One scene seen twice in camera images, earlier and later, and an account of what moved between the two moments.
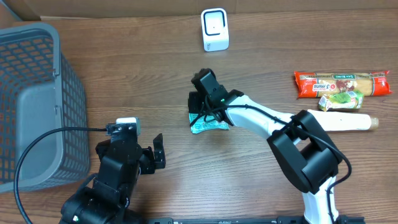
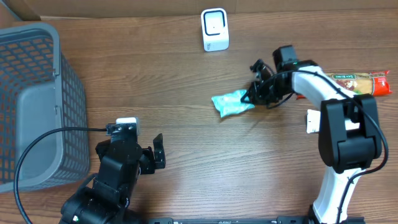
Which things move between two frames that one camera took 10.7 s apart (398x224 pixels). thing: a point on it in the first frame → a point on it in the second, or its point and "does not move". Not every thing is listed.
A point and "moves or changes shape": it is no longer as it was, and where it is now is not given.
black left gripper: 150,163 does not move
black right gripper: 198,107 → 262,99
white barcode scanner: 215,30 does not move
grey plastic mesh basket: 40,90 does not move
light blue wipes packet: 201,125 moves or changes shape
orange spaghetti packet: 308,84 does not move
